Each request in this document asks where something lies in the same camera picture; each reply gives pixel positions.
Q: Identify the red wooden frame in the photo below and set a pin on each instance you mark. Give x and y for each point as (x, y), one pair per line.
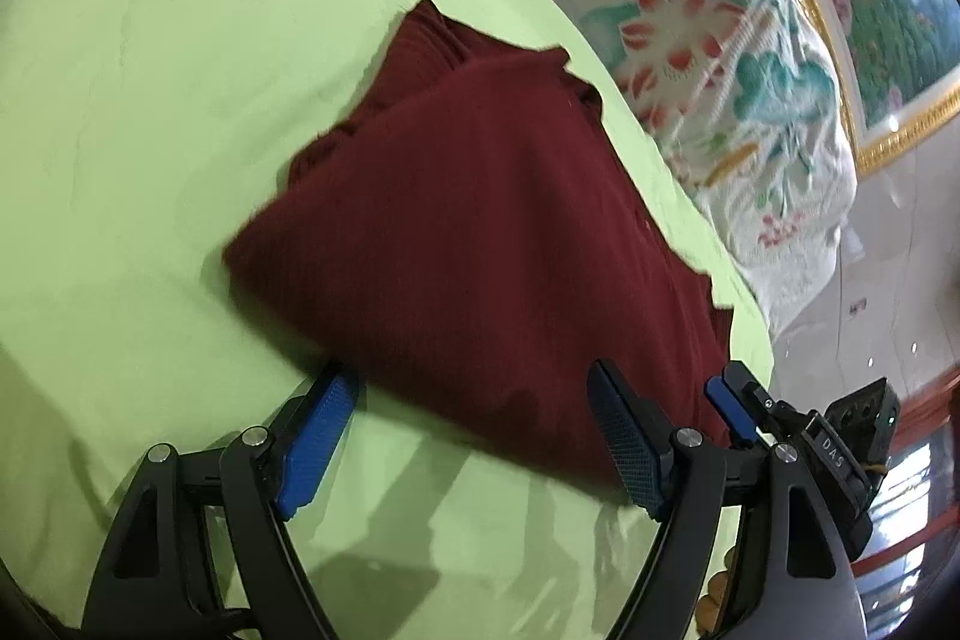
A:
(926, 400)

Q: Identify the light green bedsheet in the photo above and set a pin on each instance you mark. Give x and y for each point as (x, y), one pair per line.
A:
(150, 160)

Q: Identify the maroon knit sweater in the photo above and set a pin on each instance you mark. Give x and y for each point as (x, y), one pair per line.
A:
(465, 235)

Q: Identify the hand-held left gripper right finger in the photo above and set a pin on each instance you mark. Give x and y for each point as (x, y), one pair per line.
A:
(626, 445)

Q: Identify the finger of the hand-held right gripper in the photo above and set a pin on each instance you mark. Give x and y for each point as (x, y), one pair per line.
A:
(731, 407)

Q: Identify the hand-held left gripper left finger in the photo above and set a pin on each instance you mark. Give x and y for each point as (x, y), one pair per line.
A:
(315, 445)

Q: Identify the white floral quilt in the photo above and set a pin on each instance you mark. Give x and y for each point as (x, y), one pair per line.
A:
(712, 48)

